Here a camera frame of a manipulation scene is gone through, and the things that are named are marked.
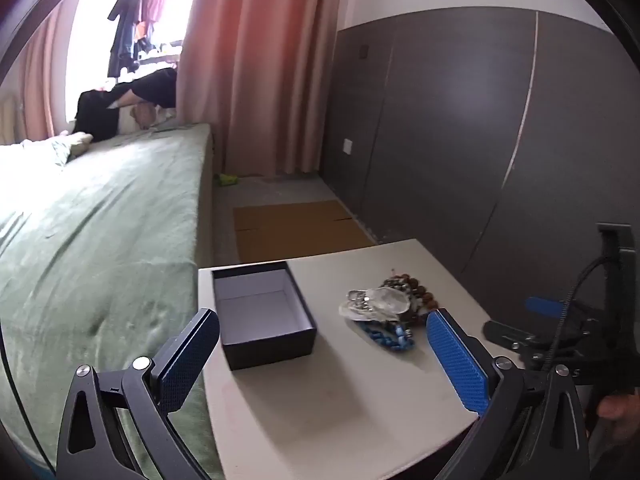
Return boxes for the brown bead bracelet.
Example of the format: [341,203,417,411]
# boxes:
[382,271,441,323]

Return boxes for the black box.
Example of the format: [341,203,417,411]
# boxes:
[211,260,318,372]

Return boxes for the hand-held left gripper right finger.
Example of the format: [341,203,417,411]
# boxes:
[425,308,588,480]

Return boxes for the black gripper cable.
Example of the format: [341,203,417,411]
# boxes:
[542,255,613,372]

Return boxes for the wide pink curtain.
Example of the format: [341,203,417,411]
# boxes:
[177,0,346,178]

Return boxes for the bed with green sheet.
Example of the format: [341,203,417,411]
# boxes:
[0,122,223,480]

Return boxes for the flat cardboard sheet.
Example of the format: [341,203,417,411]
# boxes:
[232,200,376,264]

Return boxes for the blue bead bracelet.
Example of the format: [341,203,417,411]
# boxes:
[357,320,417,351]

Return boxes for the hanging clothes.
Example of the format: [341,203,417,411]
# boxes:
[107,0,170,79]

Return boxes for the white blanket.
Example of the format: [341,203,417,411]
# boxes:
[0,132,93,171]

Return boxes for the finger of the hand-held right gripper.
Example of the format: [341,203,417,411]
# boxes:
[524,296,573,317]
[481,320,551,357]

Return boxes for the person's right hand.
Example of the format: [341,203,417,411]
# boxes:
[585,394,640,442]

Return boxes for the narrow pink curtain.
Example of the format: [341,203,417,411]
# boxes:
[22,7,76,141]

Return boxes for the dark clothes pile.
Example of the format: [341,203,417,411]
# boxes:
[74,67,178,142]

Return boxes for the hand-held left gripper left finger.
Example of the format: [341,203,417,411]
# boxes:
[56,308,221,480]

